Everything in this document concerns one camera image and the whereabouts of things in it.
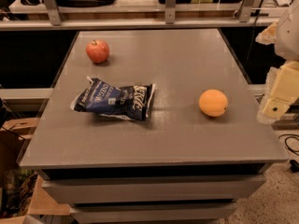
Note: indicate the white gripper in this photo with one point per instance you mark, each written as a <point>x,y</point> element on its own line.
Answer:
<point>288,36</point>

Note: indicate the grey drawer cabinet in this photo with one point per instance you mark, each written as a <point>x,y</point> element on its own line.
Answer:
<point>180,165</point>

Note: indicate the orange fruit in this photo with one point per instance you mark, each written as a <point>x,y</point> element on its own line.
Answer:
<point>213,103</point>

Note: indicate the red apple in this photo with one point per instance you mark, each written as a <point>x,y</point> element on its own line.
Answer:
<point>97,51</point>

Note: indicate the cardboard box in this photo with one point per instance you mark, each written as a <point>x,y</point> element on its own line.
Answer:
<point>15,136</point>

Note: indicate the blue chip bag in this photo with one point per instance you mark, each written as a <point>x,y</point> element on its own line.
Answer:
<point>128,103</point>

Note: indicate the metal shelf rack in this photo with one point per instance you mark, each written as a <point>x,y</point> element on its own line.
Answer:
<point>138,14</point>

